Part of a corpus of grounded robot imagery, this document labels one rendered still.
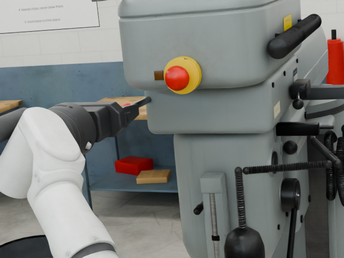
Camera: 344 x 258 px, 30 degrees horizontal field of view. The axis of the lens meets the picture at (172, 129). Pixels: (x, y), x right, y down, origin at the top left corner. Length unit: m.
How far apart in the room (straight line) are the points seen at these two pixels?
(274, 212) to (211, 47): 0.40
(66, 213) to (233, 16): 0.42
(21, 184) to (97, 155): 5.41
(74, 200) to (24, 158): 0.11
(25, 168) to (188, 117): 0.39
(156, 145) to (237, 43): 5.02
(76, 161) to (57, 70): 5.46
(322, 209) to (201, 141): 0.57
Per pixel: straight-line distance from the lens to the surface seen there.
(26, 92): 6.52
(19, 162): 0.89
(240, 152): 1.20
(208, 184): 1.20
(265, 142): 1.22
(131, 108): 1.08
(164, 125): 1.19
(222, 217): 1.22
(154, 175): 5.49
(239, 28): 1.03
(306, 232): 1.74
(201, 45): 1.04
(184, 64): 1.03
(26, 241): 3.60
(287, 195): 1.33
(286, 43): 1.04
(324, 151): 1.19
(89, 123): 0.98
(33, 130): 0.86
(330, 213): 1.71
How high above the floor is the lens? 1.92
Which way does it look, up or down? 13 degrees down
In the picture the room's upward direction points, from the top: 6 degrees counter-clockwise
